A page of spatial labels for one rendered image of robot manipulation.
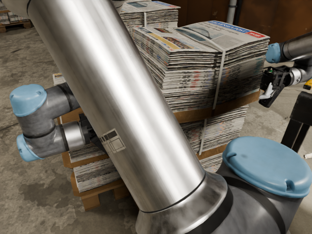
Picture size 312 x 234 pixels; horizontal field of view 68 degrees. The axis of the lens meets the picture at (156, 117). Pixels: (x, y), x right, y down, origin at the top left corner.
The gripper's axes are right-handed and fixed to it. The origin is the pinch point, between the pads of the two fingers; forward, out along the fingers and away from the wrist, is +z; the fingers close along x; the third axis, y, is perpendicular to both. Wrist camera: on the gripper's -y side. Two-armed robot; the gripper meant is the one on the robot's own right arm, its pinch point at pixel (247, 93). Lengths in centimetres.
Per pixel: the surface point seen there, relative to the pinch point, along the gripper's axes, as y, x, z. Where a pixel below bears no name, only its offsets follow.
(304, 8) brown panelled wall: -14, -176, -296
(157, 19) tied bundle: 19, -54, 11
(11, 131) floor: -83, -152, 107
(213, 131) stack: -11.0, 2.3, 16.3
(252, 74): 11.5, 6.0, 7.5
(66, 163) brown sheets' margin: -45, -44, 69
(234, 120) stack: -9.0, 2.8, 7.0
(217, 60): 18.3, 5.1, 22.0
